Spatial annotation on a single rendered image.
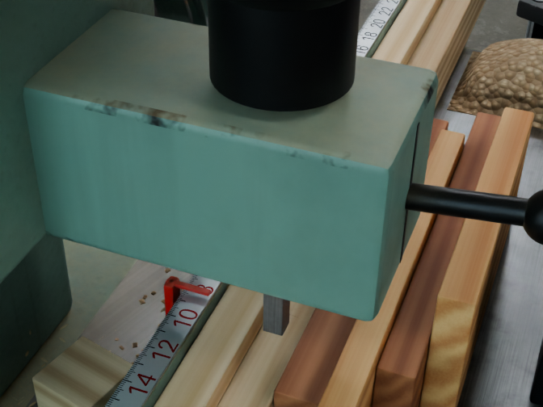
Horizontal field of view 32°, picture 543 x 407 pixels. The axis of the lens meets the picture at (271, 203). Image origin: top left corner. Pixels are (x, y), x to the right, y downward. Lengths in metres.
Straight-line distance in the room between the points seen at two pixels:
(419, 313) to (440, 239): 0.05
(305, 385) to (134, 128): 0.13
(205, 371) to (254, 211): 0.09
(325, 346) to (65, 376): 0.19
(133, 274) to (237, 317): 0.26
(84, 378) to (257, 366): 0.16
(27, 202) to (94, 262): 0.32
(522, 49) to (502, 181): 0.23
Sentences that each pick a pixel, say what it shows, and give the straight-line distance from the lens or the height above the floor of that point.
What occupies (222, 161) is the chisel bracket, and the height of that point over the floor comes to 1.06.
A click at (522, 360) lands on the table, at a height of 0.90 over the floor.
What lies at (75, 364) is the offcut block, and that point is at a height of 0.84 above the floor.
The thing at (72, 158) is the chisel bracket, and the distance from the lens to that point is 0.35.
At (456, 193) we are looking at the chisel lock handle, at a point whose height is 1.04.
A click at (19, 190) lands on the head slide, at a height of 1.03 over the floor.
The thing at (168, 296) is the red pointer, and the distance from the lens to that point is 0.42.
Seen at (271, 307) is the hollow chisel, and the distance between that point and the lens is 0.40.
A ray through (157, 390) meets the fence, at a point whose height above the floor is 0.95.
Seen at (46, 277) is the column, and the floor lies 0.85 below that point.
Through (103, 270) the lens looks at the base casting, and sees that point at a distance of 0.67.
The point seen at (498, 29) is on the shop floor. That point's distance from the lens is 2.84.
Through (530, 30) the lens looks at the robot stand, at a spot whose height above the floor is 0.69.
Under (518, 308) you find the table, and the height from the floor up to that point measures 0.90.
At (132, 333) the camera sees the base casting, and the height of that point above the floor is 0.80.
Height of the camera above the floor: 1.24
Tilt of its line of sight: 37 degrees down
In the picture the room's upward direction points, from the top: 1 degrees clockwise
